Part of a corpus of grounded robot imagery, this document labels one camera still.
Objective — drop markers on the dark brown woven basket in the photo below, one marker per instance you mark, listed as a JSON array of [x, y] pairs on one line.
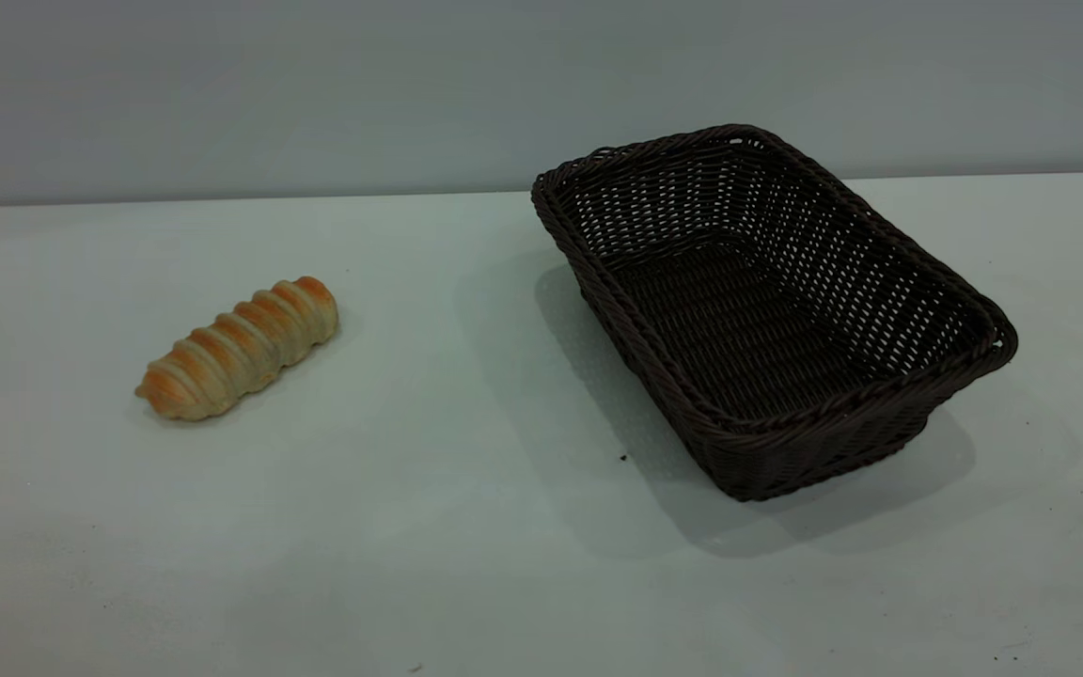
[[786, 451]]

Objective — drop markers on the striped orange bread roll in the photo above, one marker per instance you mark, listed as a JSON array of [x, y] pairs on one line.
[[236, 350]]

